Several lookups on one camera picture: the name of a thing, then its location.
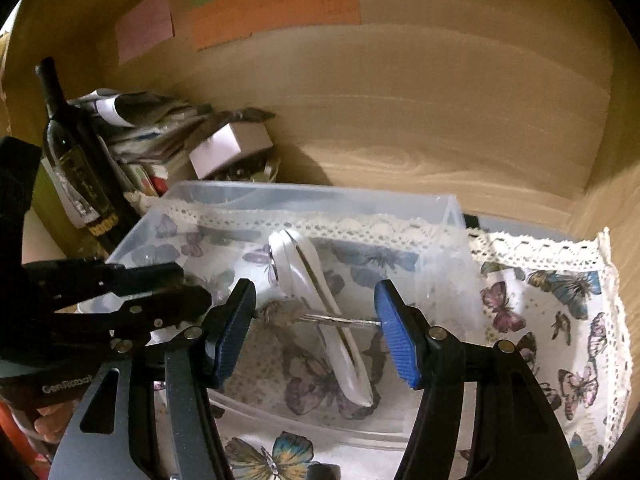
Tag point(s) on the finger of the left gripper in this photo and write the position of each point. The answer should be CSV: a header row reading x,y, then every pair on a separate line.
x,y
137,318
74,280

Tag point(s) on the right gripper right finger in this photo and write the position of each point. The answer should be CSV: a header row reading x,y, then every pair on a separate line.
x,y
515,435

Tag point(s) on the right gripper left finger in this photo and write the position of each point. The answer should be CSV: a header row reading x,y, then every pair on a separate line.
x,y
112,435

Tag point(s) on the clear plastic box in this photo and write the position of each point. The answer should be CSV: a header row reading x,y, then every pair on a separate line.
x,y
315,357

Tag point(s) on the silver key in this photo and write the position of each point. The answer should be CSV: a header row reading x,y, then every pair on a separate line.
x,y
288,313

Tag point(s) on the left hand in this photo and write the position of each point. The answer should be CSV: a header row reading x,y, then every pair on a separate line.
x,y
53,421

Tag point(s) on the dark wine bottle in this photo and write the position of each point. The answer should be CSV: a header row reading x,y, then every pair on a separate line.
x,y
72,141

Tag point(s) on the butterfly print lace cloth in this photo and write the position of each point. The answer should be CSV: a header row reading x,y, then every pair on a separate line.
x,y
556,301

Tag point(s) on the stack of books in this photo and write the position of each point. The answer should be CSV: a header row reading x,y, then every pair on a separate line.
x,y
156,143

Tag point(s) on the small white cardboard box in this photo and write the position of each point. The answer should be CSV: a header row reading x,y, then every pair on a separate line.
x,y
229,144

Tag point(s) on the pink sticky note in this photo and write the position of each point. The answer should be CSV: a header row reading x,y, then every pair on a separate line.
x,y
145,26

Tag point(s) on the orange sticky note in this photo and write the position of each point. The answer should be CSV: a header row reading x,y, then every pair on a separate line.
x,y
221,21

